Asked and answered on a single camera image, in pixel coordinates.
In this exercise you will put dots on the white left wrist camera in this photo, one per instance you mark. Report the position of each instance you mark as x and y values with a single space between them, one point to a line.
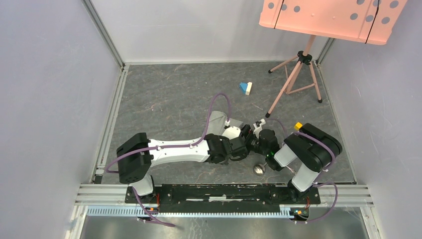
231 132

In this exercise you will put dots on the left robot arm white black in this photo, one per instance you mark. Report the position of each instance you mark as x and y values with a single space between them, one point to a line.
138 154

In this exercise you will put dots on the silver spoon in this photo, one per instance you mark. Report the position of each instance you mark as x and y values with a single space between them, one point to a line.
259 169

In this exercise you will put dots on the grey cloth napkin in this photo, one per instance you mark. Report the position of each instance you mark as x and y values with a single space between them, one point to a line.
217 123

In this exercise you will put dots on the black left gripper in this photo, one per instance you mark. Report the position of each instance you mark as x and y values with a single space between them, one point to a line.
222 139

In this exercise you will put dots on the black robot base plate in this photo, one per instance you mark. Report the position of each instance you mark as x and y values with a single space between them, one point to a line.
223 198

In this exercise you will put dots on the silver fork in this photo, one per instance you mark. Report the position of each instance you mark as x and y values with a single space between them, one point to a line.
291 170

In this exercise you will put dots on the yellow cube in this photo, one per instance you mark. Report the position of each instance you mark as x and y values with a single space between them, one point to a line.
298 126

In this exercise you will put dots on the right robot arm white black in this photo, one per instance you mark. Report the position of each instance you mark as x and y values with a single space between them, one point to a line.
316 149

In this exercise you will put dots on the pink music stand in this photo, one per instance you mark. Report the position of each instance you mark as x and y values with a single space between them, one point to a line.
363 21

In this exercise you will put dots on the blue and white block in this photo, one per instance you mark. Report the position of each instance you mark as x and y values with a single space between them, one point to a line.
246 87

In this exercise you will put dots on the white slotted cable duct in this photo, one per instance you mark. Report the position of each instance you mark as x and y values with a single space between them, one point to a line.
136 211

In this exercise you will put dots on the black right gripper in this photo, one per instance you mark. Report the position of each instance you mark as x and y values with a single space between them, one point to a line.
248 139

